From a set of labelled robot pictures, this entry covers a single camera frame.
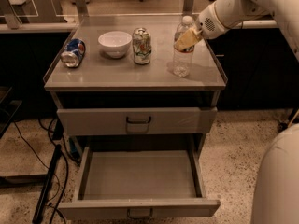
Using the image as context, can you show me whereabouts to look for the grey background cabinet left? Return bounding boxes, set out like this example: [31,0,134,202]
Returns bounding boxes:
[8,0,64,23]

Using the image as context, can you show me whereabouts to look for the grey closed top drawer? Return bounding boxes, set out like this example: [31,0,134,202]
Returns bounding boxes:
[57,107,217,136]

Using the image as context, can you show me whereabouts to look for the black bar on floor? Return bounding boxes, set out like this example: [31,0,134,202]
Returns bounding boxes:
[32,145,61,224]

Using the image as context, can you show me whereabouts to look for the clear plastic water bottle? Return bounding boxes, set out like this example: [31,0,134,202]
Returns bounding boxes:
[173,16,194,77]

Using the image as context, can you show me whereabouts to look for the white horizontal rail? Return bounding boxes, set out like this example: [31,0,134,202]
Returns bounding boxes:
[0,18,278,34]

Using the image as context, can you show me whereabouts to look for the grey drawer cabinet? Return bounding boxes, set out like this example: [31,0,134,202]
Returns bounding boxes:
[43,14,228,224]

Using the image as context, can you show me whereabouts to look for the white ceramic bowl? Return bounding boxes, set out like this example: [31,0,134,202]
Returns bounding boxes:
[98,31,132,59]

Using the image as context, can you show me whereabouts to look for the wheeled cart base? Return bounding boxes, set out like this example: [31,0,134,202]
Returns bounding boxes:
[278,108,299,132]

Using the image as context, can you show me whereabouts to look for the grey open middle drawer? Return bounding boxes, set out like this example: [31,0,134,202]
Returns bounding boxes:
[59,147,220,220]

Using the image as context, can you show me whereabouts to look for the blue pepsi can lying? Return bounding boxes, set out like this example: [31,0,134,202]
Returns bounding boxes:
[60,38,86,68]

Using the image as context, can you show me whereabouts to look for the green white upright soda can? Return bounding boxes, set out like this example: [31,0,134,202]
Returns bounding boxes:
[132,28,151,65]

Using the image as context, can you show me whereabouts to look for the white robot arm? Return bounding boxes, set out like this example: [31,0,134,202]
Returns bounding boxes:
[174,0,299,224]

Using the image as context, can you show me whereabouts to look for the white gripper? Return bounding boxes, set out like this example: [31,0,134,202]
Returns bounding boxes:
[174,2,231,51]

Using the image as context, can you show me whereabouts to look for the black cables on floor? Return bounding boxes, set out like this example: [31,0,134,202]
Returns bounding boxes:
[12,115,82,224]

